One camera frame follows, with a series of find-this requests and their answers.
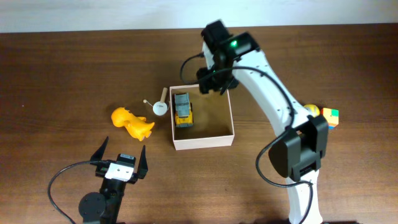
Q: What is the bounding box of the colourful puzzle cube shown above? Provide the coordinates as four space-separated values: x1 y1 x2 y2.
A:
321 108 339 129

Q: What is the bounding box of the yellow grey toy truck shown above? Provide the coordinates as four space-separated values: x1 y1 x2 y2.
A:
174 93 193 128

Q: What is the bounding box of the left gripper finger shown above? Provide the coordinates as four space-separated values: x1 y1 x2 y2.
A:
90 136 109 162
137 145 148 179

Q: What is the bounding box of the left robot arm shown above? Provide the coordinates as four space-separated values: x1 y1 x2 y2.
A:
78 138 148 224

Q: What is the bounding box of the white rattle drum toy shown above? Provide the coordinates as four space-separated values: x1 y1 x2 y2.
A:
143 87 170 116

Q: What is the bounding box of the yellow ball with eyes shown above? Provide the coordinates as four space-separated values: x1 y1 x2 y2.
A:
303 104 320 117

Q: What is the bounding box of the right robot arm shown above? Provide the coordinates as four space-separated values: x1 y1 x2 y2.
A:
197 21 329 223

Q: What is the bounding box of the pink cardboard box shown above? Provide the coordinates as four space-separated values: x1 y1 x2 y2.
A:
169 84 235 151

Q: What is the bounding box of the orange toy dinosaur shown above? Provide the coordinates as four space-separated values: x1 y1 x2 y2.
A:
111 107 155 141

